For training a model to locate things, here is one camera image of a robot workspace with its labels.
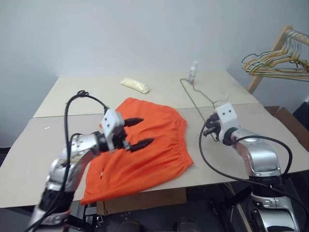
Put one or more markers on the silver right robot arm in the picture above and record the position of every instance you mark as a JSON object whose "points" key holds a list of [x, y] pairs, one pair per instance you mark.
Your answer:
{"points": [[260, 154]]}

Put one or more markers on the white spray bottle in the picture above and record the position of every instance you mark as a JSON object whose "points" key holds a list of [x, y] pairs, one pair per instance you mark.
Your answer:
{"points": [[193, 72]]}

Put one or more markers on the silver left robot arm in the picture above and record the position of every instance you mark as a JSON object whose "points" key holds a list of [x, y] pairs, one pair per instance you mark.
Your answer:
{"points": [[79, 147]]}

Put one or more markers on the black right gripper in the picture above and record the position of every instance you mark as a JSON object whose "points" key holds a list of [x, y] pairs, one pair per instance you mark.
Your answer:
{"points": [[215, 125]]}

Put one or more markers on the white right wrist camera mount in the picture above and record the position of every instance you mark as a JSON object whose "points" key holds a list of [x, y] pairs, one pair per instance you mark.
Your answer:
{"points": [[228, 116]]}

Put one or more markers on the pale yellow filled bag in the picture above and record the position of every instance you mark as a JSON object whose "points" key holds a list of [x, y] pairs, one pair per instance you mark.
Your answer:
{"points": [[135, 85]]}

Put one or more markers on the orange shorts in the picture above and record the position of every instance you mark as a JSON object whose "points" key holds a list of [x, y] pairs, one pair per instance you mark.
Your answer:
{"points": [[144, 154]]}

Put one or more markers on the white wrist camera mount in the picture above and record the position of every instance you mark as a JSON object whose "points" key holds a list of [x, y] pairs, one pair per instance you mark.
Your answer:
{"points": [[228, 116], [111, 122]]}

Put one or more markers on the brown cardboard box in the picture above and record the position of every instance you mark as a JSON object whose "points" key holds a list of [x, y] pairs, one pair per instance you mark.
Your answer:
{"points": [[287, 123]]}

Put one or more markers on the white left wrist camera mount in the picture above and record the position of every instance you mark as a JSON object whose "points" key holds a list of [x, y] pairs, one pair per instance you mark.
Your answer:
{"points": [[111, 122]]}

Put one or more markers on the wooden clothes rack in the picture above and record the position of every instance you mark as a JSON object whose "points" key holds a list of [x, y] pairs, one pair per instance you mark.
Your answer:
{"points": [[277, 43]]}

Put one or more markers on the cardboard sheet under table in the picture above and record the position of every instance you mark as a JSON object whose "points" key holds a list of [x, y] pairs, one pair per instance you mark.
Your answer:
{"points": [[144, 201]]}

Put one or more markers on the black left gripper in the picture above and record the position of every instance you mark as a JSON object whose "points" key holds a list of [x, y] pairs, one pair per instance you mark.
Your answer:
{"points": [[120, 141]]}

